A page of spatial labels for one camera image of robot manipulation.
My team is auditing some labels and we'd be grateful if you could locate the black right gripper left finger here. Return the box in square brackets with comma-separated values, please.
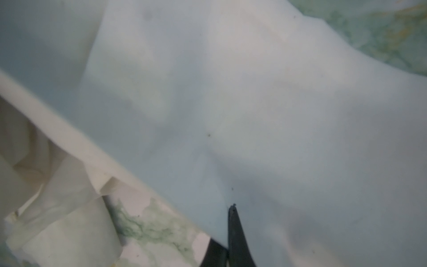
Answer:
[200, 239, 228, 267]

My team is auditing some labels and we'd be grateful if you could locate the white cloth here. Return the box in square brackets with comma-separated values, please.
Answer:
[1, 1, 427, 267]

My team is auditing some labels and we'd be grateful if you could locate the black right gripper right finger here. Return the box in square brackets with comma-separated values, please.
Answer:
[228, 204, 256, 267]

